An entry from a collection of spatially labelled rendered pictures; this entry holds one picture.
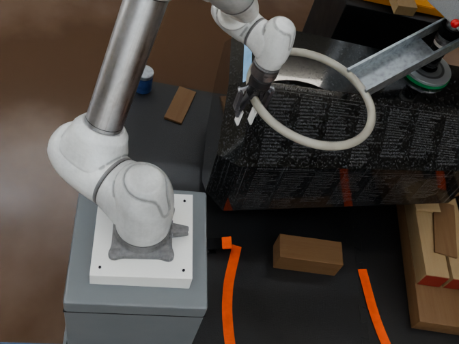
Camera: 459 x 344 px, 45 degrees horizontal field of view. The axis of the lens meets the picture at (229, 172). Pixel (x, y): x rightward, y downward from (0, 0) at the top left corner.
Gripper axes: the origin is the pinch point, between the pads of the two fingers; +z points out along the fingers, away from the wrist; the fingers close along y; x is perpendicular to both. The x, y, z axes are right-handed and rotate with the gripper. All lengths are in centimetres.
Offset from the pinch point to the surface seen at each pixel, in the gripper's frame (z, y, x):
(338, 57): -2, 50, 27
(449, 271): 60, 105, -48
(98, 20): 83, -21, 152
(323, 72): -1.6, 39.8, 19.8
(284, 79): -0.2, 22.0, 17.4
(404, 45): -18, 67, 17
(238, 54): 5.8, 10.7, 37.7
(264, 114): -10.8, 0.8, -8.8
